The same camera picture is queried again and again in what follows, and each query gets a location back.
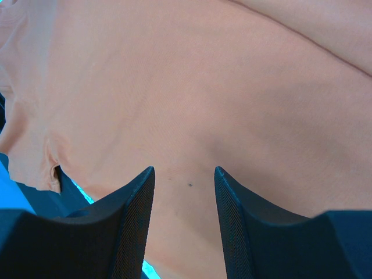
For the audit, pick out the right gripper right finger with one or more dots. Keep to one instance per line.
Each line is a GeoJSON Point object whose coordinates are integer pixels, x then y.
{"type": "Point", "coordinates": [263, 240]}

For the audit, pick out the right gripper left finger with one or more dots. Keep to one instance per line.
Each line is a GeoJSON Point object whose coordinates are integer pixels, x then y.
{"type": "Point", "coordinates": [106, 239]}

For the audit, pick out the orange t shirt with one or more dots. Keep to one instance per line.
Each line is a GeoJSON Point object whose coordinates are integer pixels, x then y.
{"type": "Point", "coordinates": [278, 93]}

